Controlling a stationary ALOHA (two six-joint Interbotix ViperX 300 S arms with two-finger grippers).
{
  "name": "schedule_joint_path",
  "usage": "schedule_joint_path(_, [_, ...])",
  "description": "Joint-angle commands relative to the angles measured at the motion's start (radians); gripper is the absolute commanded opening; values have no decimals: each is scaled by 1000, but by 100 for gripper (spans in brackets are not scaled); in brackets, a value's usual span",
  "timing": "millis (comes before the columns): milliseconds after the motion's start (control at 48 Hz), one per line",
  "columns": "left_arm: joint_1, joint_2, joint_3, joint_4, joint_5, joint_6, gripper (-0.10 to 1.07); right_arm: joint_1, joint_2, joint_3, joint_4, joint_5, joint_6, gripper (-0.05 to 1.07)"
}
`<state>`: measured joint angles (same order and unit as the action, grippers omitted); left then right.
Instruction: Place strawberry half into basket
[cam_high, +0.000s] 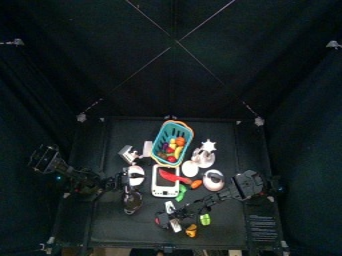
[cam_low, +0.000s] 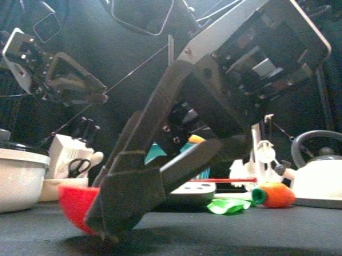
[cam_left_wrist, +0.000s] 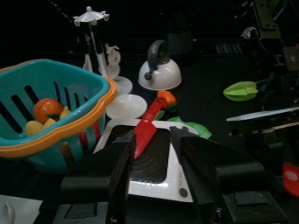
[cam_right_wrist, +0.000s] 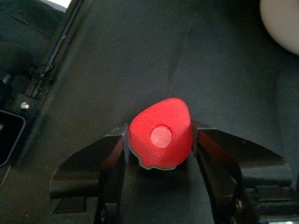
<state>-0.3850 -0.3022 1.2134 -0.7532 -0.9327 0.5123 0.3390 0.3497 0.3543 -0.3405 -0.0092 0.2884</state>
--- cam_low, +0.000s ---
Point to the red plastic bowl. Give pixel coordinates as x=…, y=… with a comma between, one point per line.
x=75, y=203

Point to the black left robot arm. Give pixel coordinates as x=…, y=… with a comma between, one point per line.
x=47, y=25

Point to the teal basket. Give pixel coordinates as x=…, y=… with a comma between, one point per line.
x=154, y=151

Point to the yellow orange toy food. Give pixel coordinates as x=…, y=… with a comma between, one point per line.
x=195, y=138

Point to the grey white toy appliance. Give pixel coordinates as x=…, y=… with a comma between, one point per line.
x=195, y=192

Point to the red thin stick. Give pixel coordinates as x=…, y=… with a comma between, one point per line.
x=231, y=180

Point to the white utensil rack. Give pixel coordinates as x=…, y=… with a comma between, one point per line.
x=258, y=170

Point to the green leaf toy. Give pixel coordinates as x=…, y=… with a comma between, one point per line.
x=227, y=206

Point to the white toy ladle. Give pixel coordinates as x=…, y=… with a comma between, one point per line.
x=266, y=153

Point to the white knife block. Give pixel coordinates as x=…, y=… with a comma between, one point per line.
x=64, y=156

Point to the orange carrot toy green top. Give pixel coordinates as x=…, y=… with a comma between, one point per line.
x=275, y=196

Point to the white cooking pot with lid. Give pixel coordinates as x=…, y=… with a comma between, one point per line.
x=20, y=176

